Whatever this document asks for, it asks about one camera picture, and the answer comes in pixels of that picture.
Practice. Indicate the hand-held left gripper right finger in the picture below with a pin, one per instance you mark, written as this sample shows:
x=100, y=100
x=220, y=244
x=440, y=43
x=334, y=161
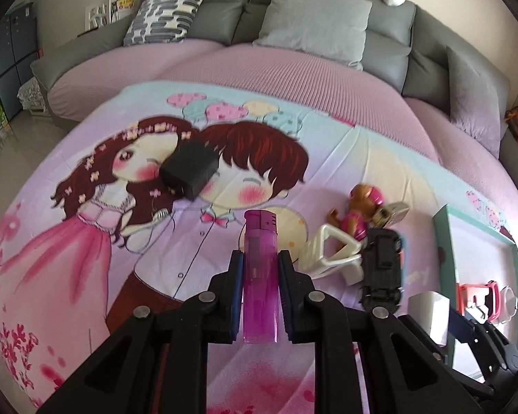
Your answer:
x=283, y=302

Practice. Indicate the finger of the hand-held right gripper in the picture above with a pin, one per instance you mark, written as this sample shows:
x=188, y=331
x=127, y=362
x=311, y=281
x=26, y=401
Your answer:
x=459, y=323
x=462, y=368

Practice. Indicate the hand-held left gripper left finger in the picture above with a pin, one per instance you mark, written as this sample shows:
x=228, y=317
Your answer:
x=237, y=297

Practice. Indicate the purple lighter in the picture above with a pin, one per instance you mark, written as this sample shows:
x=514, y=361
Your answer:
x=261, y=293

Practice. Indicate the white charger plug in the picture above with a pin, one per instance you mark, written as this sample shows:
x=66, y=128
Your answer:
x=429, y=315

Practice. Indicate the pink smartwatch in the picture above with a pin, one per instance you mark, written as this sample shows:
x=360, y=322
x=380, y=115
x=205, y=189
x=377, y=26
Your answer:
x=494, y=297

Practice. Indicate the shallow green cardboard box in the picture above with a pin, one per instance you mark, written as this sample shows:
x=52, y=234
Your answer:
x=479, y=250

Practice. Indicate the black toy car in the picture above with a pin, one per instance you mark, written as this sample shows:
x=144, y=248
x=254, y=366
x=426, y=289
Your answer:
x=382, y=267

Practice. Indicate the black charger plug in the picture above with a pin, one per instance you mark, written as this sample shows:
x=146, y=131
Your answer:
x=190, y=168

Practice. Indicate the brown pink toy dog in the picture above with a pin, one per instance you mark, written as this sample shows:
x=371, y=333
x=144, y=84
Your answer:
x=362, y=220

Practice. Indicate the printed cartoon blanket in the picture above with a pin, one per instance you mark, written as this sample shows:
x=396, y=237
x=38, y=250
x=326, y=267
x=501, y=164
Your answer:
x=112, y=267

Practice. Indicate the purple grey cushion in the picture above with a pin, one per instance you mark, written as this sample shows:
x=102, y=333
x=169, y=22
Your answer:
x=470, y=99

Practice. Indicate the pink ribbed sofa cover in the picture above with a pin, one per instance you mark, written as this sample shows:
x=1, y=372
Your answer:
x=285, y=73

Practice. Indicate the plain grey cushion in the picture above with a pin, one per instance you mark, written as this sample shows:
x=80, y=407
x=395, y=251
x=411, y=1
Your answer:
x=315, y=21

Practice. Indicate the grey sofa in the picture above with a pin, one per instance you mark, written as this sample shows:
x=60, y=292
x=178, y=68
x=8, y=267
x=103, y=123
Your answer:
x=224, y=13

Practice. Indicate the white lace cloth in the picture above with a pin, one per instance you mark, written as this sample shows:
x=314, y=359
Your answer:
x=32, y=97

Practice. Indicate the black white patterned cushion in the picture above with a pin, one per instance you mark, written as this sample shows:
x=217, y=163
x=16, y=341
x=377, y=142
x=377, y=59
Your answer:
x=164, y=13

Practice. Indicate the small green object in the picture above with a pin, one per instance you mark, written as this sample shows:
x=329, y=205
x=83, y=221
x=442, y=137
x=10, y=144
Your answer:
x=0, y=112

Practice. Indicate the yellow magazine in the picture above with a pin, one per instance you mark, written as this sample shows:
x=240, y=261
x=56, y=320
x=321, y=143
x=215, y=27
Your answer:
x=125, y=6

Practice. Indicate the white decorative letters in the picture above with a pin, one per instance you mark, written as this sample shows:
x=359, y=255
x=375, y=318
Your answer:
x=97, y=15

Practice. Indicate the blue grey cabinet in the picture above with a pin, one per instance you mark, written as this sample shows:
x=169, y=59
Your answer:
x=13, y=51

